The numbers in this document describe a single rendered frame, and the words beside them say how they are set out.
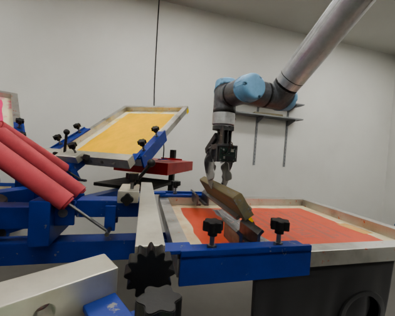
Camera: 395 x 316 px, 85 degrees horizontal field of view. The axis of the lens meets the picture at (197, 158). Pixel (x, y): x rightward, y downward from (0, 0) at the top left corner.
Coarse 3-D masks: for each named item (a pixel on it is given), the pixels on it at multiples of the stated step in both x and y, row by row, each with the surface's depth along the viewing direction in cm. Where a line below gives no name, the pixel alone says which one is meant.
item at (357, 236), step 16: (192, 224) 72; (256, 224) 77; (336, 224) 84; (208, 240) 60; (224, 240) 61; (272, 240) 64; (288, 240) 64; (304, 240) 65; (320, 240) 66; (336, 240) 67; (352, 240) 68; (368, 240) 69
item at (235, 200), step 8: (208, 184) 78; (216, 184) 73; (208, 192) 88; (216, 192) 72; (224, 192) 63; (232, 192) 60; (224, 200) 67; (232, 200) 57; (240, 200) 57; (232, 208) 63; (240, 208) 57; (248, 208) 58; (240, 216) 60; (248, 216) 58
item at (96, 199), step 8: (80, 200) 61; (88, 200) 62; (96, 200) 63; (104, 200) 63; (112, 200) 64; (80, 208) 61; (88, 208) 62; (96, 208) 62; (104, 208) 63; (120, 208) 64; (128, 208) 65; (136, 208) 65; (80, 216) 62; (96, 216) 63; (104, 216) 63; (120, 216) 64; (128, 216) 65; (136, 216) 65
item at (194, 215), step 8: (184, 208) 92; (192, 208) 93; (200, 208) 94; (208, 208) 95; (216, 208) 96; (256, 208) 101; (264, 208) 102; (272, 208) 103; (280, 208) 104; (288, 208) 105; (296, 208) 106; (184, 216) 81; (192, 216) 81; (200, 216) 82; (208, 216) 83; (216, 216) 84; (304, 216) 92; (312, 216) 93; (320, 216) 94
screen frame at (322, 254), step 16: (160, 208) 86; (320, 208) 101; (336, 208) 96; (176, 224) 61; (368, 224) 80; (384, 224) 76; (176, 240) 51; (176, 256) 43; (320, 256) 50; (336, 256) 51; (352, 256) 53; (368, 256) 54; (384, 256) 55; (176, 272) 42
